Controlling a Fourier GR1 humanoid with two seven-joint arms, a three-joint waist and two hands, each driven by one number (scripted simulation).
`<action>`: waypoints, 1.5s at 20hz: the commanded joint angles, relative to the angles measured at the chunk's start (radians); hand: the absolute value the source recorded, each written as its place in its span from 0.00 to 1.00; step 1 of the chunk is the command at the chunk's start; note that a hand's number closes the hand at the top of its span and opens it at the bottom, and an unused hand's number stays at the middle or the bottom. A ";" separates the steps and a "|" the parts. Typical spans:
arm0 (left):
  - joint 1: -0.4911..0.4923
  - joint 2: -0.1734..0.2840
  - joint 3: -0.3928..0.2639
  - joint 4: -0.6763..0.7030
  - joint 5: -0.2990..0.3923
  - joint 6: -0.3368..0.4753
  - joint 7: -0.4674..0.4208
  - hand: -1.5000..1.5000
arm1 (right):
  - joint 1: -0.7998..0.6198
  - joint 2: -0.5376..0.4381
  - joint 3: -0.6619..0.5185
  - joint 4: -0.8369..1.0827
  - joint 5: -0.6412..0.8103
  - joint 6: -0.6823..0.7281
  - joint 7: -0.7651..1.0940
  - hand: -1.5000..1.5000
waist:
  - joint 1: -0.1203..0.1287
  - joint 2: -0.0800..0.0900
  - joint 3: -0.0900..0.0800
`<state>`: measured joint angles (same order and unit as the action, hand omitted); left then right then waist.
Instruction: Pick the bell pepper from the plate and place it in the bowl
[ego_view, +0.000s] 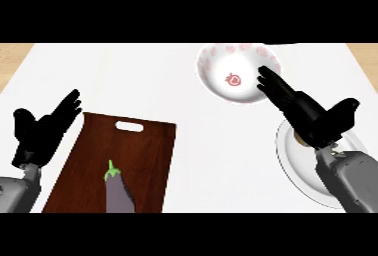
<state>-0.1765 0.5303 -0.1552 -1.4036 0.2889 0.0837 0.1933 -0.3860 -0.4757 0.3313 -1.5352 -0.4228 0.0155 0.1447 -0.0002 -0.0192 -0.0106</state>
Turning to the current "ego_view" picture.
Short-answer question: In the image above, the white plate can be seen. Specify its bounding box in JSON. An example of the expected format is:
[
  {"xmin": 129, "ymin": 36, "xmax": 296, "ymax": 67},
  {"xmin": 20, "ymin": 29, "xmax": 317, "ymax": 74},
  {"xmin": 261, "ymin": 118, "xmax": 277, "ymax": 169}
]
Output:
[{"xmin": 275, "ymin": 119, "xmax": 370, "ymax": 210}]

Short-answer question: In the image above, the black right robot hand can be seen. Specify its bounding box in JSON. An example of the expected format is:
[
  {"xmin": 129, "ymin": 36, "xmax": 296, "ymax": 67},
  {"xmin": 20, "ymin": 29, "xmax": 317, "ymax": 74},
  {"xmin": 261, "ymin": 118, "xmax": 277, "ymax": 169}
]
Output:
[{"xmin": 256, "ymin": 65, "xmax": 362, "ymax": 150}]

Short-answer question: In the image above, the dark brown wooden cutting board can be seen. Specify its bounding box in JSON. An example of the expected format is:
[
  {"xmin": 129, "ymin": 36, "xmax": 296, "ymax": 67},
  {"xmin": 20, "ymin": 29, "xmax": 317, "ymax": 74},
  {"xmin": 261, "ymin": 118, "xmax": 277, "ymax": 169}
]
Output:
[{"xmin": 42, "ymin": 112, "xmax": 179, "ymax": 214}]

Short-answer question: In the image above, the white bowl with red print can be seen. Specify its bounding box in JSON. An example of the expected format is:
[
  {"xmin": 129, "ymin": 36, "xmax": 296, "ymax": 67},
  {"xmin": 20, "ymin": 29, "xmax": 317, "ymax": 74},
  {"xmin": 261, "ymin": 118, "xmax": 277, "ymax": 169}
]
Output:
[{"xmin": 196, "ymin": 43, "xmax": 284, "ymax": 105}]

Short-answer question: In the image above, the purple eggplant with green stem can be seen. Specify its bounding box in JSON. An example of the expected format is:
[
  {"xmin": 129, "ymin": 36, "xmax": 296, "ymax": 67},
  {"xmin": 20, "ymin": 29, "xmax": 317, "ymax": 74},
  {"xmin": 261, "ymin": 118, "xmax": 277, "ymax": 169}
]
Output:
[{"xmin": 104, "ymin": 159, "xmax": 138, "ymax": 214}]

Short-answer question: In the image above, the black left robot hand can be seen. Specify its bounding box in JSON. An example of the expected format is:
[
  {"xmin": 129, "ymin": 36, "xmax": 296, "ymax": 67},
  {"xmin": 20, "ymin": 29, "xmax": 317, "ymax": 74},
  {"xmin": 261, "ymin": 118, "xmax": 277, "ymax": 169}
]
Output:
[{"xmin": 11, "ymin": 88, "xmax": 85, "ymax": 169}]

